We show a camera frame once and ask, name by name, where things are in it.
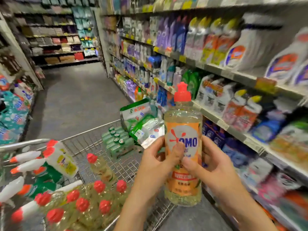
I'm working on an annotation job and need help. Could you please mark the store shelving with refill pouches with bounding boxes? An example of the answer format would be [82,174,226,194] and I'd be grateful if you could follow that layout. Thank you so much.
[0,17,46,152]

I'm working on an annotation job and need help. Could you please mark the cluster of yellow red-capped bottles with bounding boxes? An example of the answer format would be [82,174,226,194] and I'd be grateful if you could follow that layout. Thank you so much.
[36,152,131,231]

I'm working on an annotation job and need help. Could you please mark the cluster of blue cleaner bottles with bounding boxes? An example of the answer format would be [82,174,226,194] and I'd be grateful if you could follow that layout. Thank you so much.
[202,118,228,150]

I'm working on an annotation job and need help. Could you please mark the row of purple cleaner bottles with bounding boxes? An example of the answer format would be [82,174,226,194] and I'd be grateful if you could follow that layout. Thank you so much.
[154,16,189,54]

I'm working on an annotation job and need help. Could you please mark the distant store shelving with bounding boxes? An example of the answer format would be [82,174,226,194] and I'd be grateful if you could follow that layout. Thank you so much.
[10,0,104,70]

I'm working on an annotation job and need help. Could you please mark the row of yellow-capped cleaner bottles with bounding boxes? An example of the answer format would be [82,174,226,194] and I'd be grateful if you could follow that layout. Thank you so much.
[185,17,241,66]

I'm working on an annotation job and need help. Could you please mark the grey shopping cart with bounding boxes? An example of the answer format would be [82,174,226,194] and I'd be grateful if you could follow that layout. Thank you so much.
[0,118,179,231]

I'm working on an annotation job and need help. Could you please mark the person's left hand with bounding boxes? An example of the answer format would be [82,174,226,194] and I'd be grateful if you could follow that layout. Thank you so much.
[130,136,186,205]

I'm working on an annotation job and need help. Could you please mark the row of white green-capped bottles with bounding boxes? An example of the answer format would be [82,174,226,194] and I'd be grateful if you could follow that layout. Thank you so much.
[269,118,308,165]

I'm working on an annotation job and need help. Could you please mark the white orange spray bottles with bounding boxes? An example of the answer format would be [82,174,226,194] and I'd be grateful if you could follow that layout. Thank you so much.
[223,12,285,73]

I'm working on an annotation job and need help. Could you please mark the row of teal blue pouches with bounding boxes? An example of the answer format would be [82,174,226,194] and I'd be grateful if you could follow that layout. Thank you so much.
[0,89,32,145]

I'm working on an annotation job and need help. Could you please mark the person's right forearm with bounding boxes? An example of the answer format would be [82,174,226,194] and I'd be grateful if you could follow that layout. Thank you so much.
[220,197,278,231]

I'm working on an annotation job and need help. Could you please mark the large green white cleaner pouch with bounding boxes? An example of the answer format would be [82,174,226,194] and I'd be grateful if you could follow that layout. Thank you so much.
[130,114,165,150]
[119,98,155,131]

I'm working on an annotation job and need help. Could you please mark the white orange-trigger spray bottle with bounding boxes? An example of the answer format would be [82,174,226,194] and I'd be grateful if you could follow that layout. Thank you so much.
[265,26,308,86]
[289,60,308,88]

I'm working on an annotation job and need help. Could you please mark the pack of green small bottles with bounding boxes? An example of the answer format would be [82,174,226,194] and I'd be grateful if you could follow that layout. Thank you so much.
[101,126,136,159]

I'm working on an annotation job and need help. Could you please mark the white red-capped cleaner bottle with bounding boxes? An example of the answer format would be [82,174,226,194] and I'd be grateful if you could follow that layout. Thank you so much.
[43,139,80,179]

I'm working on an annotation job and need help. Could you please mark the yellow-capped pink-label cleaner bottle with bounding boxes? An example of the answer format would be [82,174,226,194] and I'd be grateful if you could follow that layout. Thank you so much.
[233,95,263,133]
[221,89,248,126]

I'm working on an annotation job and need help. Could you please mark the small yellow red-capped bottle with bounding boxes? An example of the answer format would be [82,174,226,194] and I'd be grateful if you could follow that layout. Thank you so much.
[164,82,204,207]

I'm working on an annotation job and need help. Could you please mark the clear-wrapped white bottle pack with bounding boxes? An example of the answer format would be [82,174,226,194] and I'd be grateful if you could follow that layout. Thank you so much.
[196,74,236,118]

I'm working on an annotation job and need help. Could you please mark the blue spray bottle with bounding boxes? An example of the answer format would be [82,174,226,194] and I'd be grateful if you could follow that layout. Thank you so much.
[251,110,287,143]

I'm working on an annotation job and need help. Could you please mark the cluster of green cleaner bottles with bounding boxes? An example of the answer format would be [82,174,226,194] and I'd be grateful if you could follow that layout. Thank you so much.
[180,67,203,100]

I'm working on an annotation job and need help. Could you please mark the person's right hand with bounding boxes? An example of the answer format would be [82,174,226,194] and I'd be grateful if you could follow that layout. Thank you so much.
[182,136,251,211]

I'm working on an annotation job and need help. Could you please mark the orange promo sign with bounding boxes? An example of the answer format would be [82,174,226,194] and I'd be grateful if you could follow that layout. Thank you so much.
[255,77,278,94]

